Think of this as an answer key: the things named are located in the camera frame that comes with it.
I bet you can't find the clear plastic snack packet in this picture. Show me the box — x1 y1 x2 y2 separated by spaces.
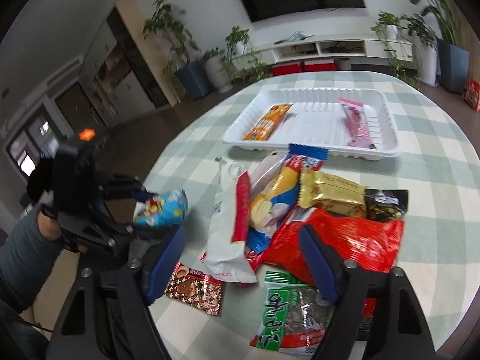
249 153 289 197

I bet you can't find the person's dark clothing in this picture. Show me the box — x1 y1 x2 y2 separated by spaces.
0 300 50 360

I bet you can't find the slim red snack packet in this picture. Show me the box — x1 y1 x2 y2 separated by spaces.
231 170 251 245

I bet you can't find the orange snack packet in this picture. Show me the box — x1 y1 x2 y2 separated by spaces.
242 104 293 142

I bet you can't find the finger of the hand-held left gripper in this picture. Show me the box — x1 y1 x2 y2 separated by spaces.
97 174 158 200
75 210 180 256

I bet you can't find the large red snack bag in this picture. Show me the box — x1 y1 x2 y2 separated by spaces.
245 207 406 283

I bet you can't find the white plastic tray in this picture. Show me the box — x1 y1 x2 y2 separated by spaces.
222 87 400 159

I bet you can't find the plant in tall white pot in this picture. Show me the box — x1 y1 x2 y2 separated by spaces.
403 14 440 88

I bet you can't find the leafy plant in blue-grey pot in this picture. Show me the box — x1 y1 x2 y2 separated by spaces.
142 0 211 100

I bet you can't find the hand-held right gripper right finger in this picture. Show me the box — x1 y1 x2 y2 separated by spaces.
299 224 437 360

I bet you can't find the trailing green plant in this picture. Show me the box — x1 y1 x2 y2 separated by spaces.
224 26 271 82

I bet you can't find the wooden wall cabinet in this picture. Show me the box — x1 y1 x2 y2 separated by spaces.
80 0 177 122

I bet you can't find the white television cabinet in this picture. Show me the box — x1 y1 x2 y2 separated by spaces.
232 37 414 73

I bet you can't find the person's left forearm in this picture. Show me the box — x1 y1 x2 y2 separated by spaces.
0 208 64 313

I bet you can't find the tall plant in dark pot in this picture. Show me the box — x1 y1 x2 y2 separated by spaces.
394 0 471 95

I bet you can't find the small plant in white pot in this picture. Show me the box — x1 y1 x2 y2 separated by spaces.
370 11 404 41

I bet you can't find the light blue snack packet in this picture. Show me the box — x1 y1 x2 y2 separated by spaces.
133 189 188 228

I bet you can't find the green seaweed packet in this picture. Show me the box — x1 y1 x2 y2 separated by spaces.
250 270 339 356

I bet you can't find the gold snack packet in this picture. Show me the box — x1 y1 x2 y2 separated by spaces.
298 168 367 219

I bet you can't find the white snack bag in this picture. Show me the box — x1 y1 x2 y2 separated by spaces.
199 159 258 284

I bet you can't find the blue yellow snack packet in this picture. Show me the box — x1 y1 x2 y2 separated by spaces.
247 143 329 254

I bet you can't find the pink snack packet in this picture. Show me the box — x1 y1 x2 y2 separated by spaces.
337 97 376 149

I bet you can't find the plant in round white pot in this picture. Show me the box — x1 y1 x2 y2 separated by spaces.
202 47 234 94

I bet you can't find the black snack packet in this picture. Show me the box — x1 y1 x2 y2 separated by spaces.
364 189 409 222

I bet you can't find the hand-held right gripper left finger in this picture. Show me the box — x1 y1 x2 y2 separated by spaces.
45 225 187 360

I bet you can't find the red storage box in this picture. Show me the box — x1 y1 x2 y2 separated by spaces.
271 62 305 78
304 60 337 72

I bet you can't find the red gold patterned packet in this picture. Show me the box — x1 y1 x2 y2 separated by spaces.
164 262 226 316

